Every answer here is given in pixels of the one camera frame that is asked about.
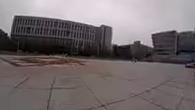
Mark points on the person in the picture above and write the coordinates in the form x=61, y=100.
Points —
x=134, y=60

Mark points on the low distant building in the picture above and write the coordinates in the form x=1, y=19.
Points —
x=134, y=50

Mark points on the large curved windowed building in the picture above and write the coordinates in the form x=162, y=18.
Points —
x=53, y=32

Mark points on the grey stepped building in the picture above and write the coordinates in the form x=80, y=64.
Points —
x=183, y=44

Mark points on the vehicle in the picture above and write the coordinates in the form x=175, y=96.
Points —
x=190, y=65

